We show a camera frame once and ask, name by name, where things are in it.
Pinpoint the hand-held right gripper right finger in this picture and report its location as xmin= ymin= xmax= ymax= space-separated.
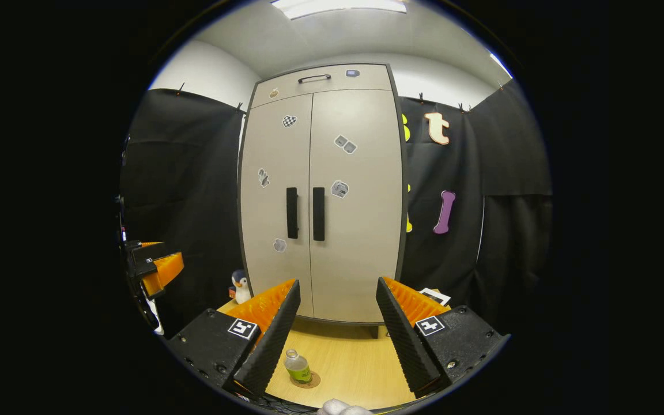
xmin=376 ymin=276 xmax=511 ymax=398

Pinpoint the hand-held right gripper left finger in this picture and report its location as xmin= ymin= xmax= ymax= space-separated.
xmin=165 ymin=279 xmax=301 ymax=398

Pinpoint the green label plastic bottle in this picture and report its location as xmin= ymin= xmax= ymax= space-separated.
xmin=284 ymin=349 xmax=312 ymax=384

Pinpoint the grey cabinet door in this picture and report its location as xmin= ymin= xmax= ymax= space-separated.
xmin=309 ymin=89 xmax=403 ymax=323
xmin=240 ymin=93 xmax=314 ymax=318

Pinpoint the grey cabinet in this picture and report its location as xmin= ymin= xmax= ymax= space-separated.
xmin=237 ymin=62 xmax=409 ymax=338

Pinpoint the grey cabinet drawer front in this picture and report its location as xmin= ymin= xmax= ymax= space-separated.
xmin=250 ymin=65 xmax=393 ymax=109

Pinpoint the penguin plush toy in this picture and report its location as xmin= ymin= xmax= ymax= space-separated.
xmin=229 ymin=269 xmax=252 ymax=305

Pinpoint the black backdrop cloth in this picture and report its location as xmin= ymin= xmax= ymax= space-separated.
xmin=119 ymin=78 xmax=553 ymax=338

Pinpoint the small ceiling light panel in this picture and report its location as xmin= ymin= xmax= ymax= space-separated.
xmin=489 ymin=53 xmax=512 ymax=78

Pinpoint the large ceiling light panel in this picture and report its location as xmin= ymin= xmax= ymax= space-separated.
xmin=270 ymin=0 xmax=409 ymax=20

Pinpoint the black door handle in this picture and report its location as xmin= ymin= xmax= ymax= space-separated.
xmin=286 ymin=187 xmax=299 ymax=240
xmin=312 ymin=187 xmax=326 ymax=242

